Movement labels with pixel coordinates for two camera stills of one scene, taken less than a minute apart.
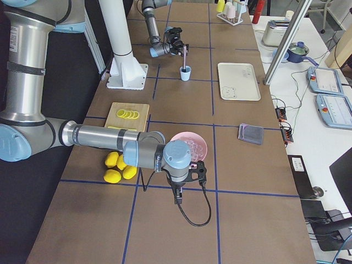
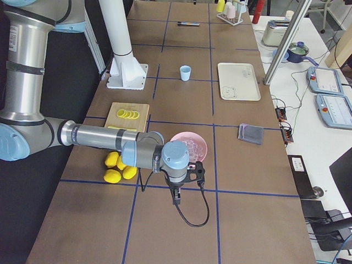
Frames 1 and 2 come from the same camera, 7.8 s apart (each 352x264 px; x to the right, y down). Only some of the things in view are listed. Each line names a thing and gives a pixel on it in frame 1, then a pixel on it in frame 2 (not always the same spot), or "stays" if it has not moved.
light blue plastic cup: (185, 76) stays
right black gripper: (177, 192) stays
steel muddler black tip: (184, 70) -> (181, 23)
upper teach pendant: (324, 80) stays
